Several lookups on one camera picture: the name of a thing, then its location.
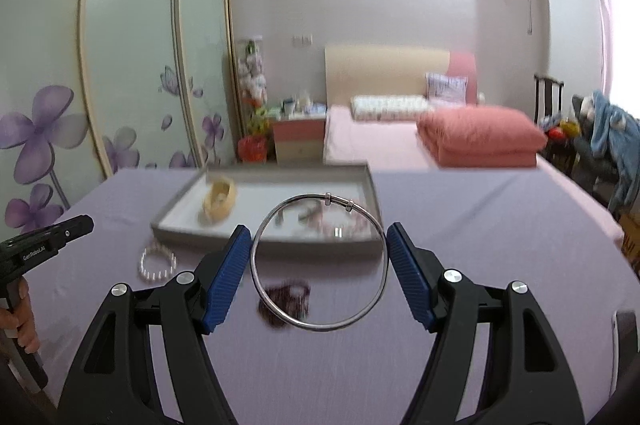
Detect thin silver bangle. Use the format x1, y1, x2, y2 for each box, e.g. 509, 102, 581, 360
249, 192, 390, 332

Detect folded pink quilt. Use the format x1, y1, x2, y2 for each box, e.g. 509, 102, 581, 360
416, 106, 548, 168

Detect pink curtain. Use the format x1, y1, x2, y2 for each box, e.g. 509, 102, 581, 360
575, 0, 640, 106

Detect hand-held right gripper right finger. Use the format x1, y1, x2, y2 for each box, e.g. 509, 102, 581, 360
386, 221, 586, 425

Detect blue plush garment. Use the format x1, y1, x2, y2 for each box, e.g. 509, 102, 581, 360
590, 90, 640, 206

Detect grey clothes pile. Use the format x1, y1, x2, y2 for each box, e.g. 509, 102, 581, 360
570, 95, 621, 200

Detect dark red bead bracelet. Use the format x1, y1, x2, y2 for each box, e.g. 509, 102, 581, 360
256, 282, 312, 331

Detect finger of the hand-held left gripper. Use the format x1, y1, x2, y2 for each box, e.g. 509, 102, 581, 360
44, 215, 95, 252

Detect pink nightstand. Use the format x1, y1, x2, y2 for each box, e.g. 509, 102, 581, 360
272, 107, 328, 164

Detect cream bangle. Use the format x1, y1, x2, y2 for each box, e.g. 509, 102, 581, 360
199, 177, 238, 226

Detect grey metal cuff bangle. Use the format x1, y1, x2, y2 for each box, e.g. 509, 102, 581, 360
272, 199, 326, 226

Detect person's left hand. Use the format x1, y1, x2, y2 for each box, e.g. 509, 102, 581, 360
0, 281, 41, 354

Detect grey shallow tray box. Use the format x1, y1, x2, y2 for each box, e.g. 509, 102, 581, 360
150, 162, 385, 262

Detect floral white pillow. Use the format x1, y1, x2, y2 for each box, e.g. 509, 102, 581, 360
350, 95, 430, 122

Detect cardboard box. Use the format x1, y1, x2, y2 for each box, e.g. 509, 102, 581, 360
620, 210, 640, 276

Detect red plastic basket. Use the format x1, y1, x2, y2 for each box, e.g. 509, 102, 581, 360
237, 135, 269, 164

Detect colourful toys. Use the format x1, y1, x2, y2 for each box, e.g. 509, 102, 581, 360
542, 115, 582, 142

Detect small patterned cushion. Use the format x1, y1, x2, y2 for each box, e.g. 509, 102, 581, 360
425, 72, 469, 106

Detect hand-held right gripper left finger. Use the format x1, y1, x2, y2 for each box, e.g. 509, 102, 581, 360
57, 224, 252, 425

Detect hanging plush toy column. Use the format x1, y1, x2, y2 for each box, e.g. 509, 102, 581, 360
237, 37, 271, 138

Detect purple tablecloth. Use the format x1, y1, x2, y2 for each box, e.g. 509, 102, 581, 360
0, 167, 626, 425

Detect bed with cream headboard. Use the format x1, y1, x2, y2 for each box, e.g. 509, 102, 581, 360
322, 45, 626, 246

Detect dark wooden chair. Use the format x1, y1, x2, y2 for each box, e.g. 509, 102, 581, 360
532, 73, 581, 176

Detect white pearl bracelet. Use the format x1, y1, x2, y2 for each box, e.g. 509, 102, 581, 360
139, 242, 178, 284

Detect smartphone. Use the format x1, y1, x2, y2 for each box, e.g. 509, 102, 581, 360
612, 310, 640, 401

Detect pink bead bracelet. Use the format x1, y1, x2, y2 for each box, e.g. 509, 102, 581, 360
300, 205, 383, 242

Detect floral glass sliding wardrobe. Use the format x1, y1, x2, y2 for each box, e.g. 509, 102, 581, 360
0, 0, 238, 236

